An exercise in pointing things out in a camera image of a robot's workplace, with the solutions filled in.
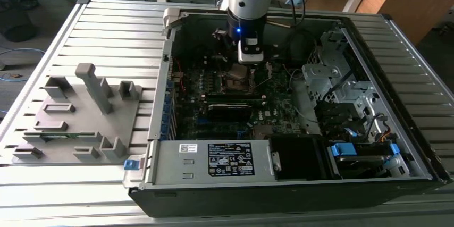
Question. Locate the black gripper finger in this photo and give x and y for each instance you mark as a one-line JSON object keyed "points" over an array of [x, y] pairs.
{"points": [[273, 51], [222, 38]]}

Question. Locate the silver CPU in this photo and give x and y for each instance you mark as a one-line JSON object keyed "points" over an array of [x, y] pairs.
{"points": [[238, 71]]}

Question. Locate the CPU socket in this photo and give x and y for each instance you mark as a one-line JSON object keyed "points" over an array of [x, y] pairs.
{"points": [[234, 85]]}

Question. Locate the silver metal drive cage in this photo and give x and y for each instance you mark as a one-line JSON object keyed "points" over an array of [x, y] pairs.
{"points": [[314, 74]]}

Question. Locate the green motherboard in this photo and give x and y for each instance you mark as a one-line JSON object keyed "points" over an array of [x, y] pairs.
{"points": [[281, 104]]}

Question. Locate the black graphics card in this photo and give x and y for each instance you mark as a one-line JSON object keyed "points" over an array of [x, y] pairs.
{"points": [[230, 112]]}

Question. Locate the brown chipset heatsink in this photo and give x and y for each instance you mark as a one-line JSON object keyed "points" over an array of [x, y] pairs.
{"points": [[264, 131]]}

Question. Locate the hard disk in blue carrier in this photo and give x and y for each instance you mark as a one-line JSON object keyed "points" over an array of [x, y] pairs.
{"points": [[342, 149]]}

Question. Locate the grey parts rack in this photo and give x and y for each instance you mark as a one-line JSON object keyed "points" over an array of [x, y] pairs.
{"points": [[117, 120]]}

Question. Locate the silver power supply unit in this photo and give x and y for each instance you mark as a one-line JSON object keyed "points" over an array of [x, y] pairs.
{"points": [[170, 163]]}

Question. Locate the green RAM stick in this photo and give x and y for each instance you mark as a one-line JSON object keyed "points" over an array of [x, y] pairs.
{"points": [[82, 134]]}

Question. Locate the blue case latch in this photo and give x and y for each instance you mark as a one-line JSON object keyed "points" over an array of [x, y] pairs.
{"points": [[130, 165]]}

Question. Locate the black round bin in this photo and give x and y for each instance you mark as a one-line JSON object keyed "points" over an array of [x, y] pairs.
{"points": [[19, 34]]}

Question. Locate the black PC case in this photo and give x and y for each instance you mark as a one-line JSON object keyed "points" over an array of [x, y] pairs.
{"points": [[249, 203]]}

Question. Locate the grey floor stand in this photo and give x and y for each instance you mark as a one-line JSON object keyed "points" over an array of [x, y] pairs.
{"points": [[18, 60]]}

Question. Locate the silver camera box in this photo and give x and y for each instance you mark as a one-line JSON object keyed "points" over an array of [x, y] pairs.
{"points": [[250, 57]]}

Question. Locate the black drive bay bracket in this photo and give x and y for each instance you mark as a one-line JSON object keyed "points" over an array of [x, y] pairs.
{"points": [[337, 115]]}

